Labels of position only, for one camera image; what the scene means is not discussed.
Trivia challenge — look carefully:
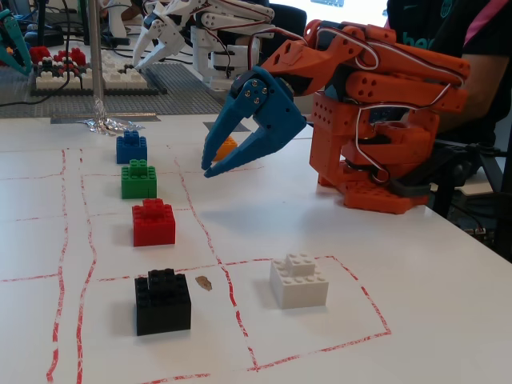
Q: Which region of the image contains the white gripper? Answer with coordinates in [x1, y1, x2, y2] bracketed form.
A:
[132, 0, 194, 69]

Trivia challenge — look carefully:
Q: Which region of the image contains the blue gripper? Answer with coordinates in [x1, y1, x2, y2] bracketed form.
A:
[201, 66, 308, 178]

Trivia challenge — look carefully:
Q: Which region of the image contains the orange toy brick block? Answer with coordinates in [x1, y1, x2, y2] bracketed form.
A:
[213, 135, 240, 162]

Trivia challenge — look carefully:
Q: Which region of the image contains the person left forearm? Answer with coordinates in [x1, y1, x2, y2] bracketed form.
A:
[435, 51, 512, 137]

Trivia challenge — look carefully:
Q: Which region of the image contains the blue toy brick block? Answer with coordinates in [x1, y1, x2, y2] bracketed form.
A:
[115, 130, 148, 165]

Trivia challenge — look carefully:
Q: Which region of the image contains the green toy brick block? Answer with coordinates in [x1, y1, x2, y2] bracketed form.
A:
[121, 158, 158, 200]

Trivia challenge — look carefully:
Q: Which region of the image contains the red toy brick block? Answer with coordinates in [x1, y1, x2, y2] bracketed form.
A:
[131, 198, 177, 247]

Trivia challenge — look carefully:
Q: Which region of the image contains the white toy brick block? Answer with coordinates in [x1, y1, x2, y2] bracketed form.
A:
[268, 252, 330, 310]

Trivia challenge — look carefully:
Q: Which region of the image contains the black toy brick block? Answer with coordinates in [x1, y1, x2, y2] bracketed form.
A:
[134, 269, 193, 337]

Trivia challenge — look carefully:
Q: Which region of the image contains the metal pole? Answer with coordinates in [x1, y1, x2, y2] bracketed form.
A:
[88, 0, 106, 101]

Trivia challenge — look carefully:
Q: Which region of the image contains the grey studded baseplate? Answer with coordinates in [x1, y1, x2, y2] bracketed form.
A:
[0, 62, 233, 119]

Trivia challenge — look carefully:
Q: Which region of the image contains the crumpled aluminium foil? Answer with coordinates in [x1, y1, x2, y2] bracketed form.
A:
[82, 95, 145, 138]

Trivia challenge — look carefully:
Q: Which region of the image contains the black office chair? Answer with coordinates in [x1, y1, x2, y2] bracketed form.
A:
[262, 3, 308, 41]

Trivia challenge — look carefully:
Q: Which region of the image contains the red toy brick pile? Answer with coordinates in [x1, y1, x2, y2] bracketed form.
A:
[30, 46, 87, 67]

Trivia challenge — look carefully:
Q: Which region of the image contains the teal robot gripper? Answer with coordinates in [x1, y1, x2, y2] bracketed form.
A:
[0, 7, 33, 77]

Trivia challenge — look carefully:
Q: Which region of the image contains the black table clamp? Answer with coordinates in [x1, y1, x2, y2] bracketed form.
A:
[386, 175, 473, 200]

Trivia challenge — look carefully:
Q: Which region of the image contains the person in dark jersey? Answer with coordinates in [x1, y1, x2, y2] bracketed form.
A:
[386, 0, 512, 147]

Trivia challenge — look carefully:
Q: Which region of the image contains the white printed arm handle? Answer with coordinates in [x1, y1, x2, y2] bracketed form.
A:
[104, 0, 132, 46]

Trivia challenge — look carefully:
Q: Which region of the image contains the black toy brick frame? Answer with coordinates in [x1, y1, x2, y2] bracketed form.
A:
[30, 86, 169, 97]

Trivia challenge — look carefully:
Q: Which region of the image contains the grey duct tape strip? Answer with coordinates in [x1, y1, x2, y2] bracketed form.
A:
[50, 113, 161, 124]

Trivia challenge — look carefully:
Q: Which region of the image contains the black cable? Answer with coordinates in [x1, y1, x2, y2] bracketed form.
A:
[0, 71, 81, 107]

